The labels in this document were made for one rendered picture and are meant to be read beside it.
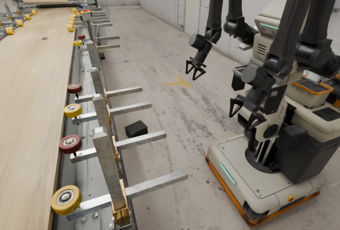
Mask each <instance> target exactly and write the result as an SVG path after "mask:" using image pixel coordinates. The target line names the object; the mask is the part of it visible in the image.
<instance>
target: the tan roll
mask: <svg viewBox="0 0 340 230"><path fill-rule="evenodd" d="M69 1H75V0H18V2H24V4H25V5H32V4H58V3H69Z"/></svg>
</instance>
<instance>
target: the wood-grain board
mask: <svg viewBox="0 0 340 230"><path fill-rule="evenodd" d="M73 14H74V16H75V15H76V14H75V13H74V12H73V10H72V8H61V9H40V10H38V11H37V15H32V16H31V20H26V21H25V22H24V26H18V27H17V28H16V29H15V30H14V31H15V34H11V35H7V36H6V37H5V38H3V39H2V40H1V41H0V230H52V223H53V215H54V210H53V208H52V206H51V200H52V197H53V195H54V194H55V193H56V190H57V182H58V173H59V165H60V157H61V149H60V147H59V142H60V141H61V140H62V139H63V132H64V124H65V113H64V108H65V107H67V99H68V89H67V86H68V85H69V83H70V74H71V66H72V57H73V49H74V43H73V42H74V41H75V33H76V29H73V30H74V31H73V32H69V31H68V29H67V25H68V21H69V18H70V15H73ZM43 37H47V38H48V39H46V40H41V39H42V38H43Z"/></svg>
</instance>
